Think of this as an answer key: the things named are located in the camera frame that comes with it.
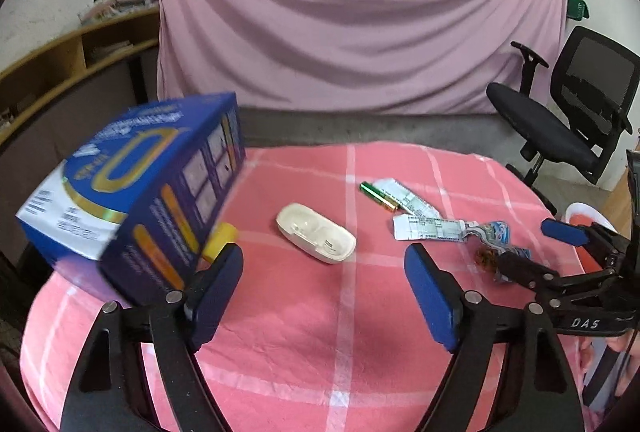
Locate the red trash bin white rim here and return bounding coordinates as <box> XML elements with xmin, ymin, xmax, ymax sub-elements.
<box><xmin>564</xmin><ymin>201</ymin><xmax>618</xmax><ymax>275</ymax></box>

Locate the stack of books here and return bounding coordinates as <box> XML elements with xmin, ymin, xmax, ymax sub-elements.
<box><xmin>79</xmin><ymin>0</ymin><xmax>153</xmax><ymax>26</ymax></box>

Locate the person's right hand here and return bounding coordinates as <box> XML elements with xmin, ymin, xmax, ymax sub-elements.
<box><xmin>579</xmin><ymin>330</ymin><xmax>639</xmax><ymax>412</ymax></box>

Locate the pink checked tablecloth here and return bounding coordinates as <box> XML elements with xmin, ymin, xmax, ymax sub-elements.
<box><xmin>19</xmin><ymin>140</ymin><xmax>597</xmax><ymax>432</ymax></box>

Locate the green object behind sheet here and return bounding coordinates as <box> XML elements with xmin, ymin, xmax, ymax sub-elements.
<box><xmin>566</xmin><ymin>0</ymin><xmax>590</xmax><ymax>22</ymax></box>

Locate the white crumpled receipt wrapper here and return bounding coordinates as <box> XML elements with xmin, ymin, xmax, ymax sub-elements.
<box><xmin>373</xmin><ymin>178</ymin><xmax>442</xmax><ymax>218</ymax></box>

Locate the wooden curved shelf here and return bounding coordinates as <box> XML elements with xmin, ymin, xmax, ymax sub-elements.
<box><xmin>1</xmin><ymin>6</ymin><xmax>160</xmax><ymax>148</ymax></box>

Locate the yellow small cap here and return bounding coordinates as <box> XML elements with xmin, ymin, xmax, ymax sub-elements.
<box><xmin>202</xmin><ymin>222</ymin><xmax>238</xmax><ymax>264</ymax></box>

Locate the black office chair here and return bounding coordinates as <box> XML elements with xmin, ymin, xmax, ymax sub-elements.
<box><xmin>486</xmin><ymin>27</ymin><xmax>639</xmax><ymax>192</ymax></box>

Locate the white earbud case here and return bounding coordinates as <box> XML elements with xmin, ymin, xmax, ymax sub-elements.
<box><xmin>276</xmin><ymin>202</ymin><xmax>357</xmax><ymax>264</ymax></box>

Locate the torn white blue wrapper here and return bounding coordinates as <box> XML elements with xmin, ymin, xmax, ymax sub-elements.
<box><xmin>393</xmin><ymin>214</ymin><xmax>533</xmax><ymax>282</ymax></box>

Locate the green gold battery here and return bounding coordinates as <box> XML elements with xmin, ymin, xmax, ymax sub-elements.
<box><xmin>359</xmin><ymin>182</ymin><xmax>398</xmax><ymax>212</ymax></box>

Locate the blue cardboard box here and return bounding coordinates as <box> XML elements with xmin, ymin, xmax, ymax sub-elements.
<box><xmin>16</xmin><ymin>92</ymin><xmax>245</xmax><ymax>305</ymax></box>

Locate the pink hanging sheet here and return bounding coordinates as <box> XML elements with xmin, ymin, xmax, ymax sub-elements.
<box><xmin>157</xmin><ymin>0</ymin><xmax>567</xmax><ymax>114</ymax></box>

